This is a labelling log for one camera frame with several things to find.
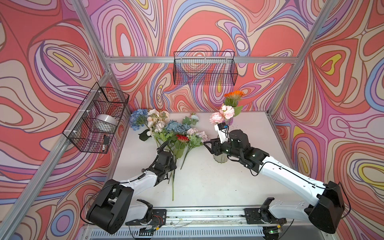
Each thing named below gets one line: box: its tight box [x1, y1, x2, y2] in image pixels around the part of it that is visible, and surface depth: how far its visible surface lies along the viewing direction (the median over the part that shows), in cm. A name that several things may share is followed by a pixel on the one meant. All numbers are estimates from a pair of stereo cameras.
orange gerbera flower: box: [224, 90, 247, 100], surface depth 73 cm
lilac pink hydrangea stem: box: [180, 128, 209, 170], surface depth 95 cm
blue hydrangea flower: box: [129, 108, 149, 131], surface depth 107 cm
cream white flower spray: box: [146, 108, 170, 148], surface depth 101 cm
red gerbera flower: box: [172, 134, 190, 201], surface depth 93 cm
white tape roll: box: [93, 114, 118, 133], surface depth 74 cm
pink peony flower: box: [209, 105, 235, 124], surface depth 72 cm
